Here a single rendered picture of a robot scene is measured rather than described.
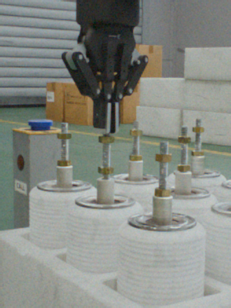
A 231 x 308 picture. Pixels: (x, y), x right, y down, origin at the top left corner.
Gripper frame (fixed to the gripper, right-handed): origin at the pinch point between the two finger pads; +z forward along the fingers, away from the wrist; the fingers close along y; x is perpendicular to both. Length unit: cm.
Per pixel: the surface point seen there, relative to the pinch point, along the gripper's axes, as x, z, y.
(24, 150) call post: -26.1, 7.4, -8.1
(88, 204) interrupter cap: 0.3, 10.3, 3.2
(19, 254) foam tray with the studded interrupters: -10.8, 18.6, 4.8
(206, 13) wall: -392, -71, -567
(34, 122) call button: -26.0, 3.1, -10.0
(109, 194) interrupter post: 1.0, 9.3, 0.3
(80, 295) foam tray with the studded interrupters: 5.6, 18.7, 9.3
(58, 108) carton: -316, 26, -271
